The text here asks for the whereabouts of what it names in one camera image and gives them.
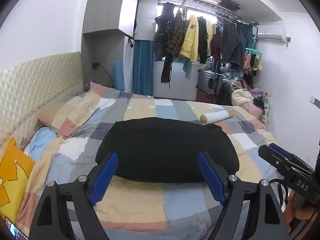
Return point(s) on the yellow hanging jacket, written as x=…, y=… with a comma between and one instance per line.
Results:
x=189, y=48

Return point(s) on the cream fluffy blanket pile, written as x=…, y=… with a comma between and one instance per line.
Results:
x=240, y=97

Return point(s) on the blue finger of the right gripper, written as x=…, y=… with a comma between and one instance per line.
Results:
x=280, y=150

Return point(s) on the green clip hanger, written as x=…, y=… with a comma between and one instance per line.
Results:
x=252, y=50

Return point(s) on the light blue pillow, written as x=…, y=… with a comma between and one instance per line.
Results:
x=39, y=142

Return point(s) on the white air conditioner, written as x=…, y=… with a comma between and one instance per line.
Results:
x=272, y=37

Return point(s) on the patchwork quilt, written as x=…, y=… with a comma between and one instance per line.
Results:
x=157, y=191

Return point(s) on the person's right hand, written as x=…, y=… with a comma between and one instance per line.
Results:
x=303, y=213

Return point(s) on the black hanging coat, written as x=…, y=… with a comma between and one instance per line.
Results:
x=160, y=40

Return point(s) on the brown plaid hanging coat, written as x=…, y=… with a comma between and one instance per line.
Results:
x=176, y=38

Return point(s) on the black garment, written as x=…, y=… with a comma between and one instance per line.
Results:
x=157, y=150

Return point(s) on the cream quilted headboard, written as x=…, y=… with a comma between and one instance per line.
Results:
x=30, y=87

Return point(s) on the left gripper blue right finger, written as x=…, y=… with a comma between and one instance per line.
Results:
x=228, y=190

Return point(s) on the grey wall cabinet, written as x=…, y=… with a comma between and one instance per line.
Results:
x=107, y=38

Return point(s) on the dark grey hanging jacket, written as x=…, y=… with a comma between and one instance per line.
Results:
x=232, y=44

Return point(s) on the grey hard suitcase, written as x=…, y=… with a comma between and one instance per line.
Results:
x=209, y=82

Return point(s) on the blue chair back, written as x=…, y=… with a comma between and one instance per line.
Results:
x=118, y=76

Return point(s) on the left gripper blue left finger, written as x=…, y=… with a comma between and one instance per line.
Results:
x=90, y=189

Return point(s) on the white cylindrical bolster pillow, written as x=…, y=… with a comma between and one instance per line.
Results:
x=214, y=117

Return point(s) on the blue curtain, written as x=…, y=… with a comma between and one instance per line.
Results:
x=143, y=61

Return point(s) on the metal clothes rack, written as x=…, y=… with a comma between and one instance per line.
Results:
x=207, y=8

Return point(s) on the yellow cartoon pillow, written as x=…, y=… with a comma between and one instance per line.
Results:
x=16, y=168

